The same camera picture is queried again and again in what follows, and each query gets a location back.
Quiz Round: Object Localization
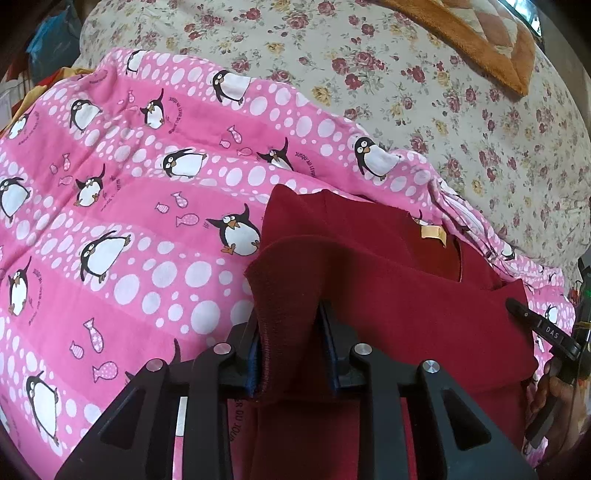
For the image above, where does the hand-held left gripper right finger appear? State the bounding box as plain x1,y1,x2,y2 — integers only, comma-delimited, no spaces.
316,300,539,480

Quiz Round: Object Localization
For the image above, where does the floral bed sheet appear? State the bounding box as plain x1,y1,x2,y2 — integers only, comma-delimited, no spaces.
76,0,591,296

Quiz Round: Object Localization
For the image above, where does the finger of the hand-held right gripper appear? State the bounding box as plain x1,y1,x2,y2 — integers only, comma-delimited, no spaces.
506,298,583,361
525,378,571,450

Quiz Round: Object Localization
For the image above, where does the pink penguin print blanket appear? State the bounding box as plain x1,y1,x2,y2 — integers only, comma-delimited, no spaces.
0,47,578,480

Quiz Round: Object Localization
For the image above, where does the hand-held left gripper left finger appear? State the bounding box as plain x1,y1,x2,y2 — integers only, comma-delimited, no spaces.
54,302,262,480

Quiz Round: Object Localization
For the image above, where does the dark red sweatshirt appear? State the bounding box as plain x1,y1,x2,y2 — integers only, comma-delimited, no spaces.
243,184,540,480

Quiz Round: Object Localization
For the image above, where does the orange quilted blanket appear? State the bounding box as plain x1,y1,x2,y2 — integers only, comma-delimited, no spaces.
376,0,539,97

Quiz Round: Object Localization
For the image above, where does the blue plastic bag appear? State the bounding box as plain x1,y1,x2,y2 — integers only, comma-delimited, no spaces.
25,13,85,57

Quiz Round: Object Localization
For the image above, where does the yellow cloth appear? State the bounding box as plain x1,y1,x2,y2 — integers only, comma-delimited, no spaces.
13,67,95,118

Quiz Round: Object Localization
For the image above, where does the person's right hand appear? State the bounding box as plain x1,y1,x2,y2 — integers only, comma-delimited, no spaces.
529,357,591,446

